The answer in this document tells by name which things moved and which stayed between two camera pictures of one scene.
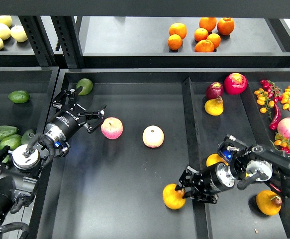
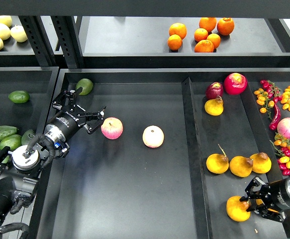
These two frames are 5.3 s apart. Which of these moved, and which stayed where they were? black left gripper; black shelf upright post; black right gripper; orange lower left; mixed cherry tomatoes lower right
Moved: black right gripper
Stayed: mixed cherry tomatoes lower right; black shelf upright post; black left gripper; orange lower left
